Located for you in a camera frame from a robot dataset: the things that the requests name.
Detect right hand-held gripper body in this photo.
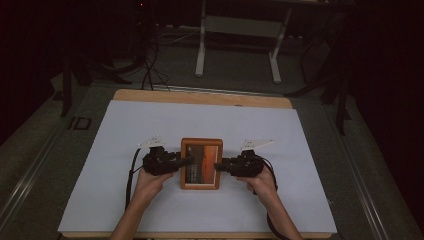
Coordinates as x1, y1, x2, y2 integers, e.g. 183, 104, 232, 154
227, 138, 275, 179

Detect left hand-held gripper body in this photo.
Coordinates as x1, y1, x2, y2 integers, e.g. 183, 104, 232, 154
137, 134, 182, 177

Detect wooden picture frame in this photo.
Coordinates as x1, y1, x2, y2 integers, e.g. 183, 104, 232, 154
179, 137, 224, 191

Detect person's right hand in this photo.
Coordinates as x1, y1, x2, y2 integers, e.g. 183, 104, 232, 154
235, 164, 278, 202

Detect person's left hand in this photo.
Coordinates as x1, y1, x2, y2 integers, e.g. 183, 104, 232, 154
134, 166, 175, 202

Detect white table mat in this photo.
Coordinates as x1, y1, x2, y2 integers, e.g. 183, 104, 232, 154
57, 99, 338, 235

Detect wooden table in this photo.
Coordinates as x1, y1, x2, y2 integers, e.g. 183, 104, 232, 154
61, 88, 335, 240

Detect black floor socket box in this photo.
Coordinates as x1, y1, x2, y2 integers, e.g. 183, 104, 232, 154
67, 115, 93, 131

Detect black metal stand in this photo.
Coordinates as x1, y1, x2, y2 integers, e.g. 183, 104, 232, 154
59, 53, 133, 118
284, 13, 354, 137

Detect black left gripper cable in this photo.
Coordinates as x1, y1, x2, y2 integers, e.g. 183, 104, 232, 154
124, 147, 145, 212

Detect black floor cables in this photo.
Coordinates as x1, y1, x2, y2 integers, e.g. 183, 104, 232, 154
131, 19, 172, 92

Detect metal floor rail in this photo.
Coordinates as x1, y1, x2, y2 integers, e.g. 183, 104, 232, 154
324, 99, 392, 240
0, 126, 69, 231

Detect white metal table frame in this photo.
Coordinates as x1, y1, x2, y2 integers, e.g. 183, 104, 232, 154
194, 0, 295, 85

